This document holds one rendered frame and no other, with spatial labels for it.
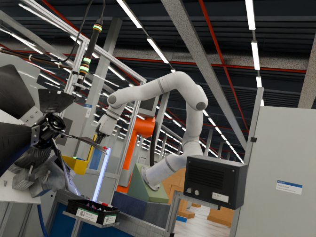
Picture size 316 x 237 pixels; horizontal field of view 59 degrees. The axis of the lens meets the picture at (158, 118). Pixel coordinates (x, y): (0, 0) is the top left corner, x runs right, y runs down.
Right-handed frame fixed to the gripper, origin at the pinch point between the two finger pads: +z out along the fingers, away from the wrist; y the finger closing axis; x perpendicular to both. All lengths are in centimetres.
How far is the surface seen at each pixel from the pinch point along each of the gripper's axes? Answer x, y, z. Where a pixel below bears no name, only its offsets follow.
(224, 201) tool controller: 77, -10, -9
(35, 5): -93, 27, -56
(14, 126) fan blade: 9, 53, 4
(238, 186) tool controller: 79, -9, -18
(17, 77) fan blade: -16, 50, -12
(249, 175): 36, -156, -22
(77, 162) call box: -17.9, -9.8, 22.0
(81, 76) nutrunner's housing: -9.6, 24.0, -27.3
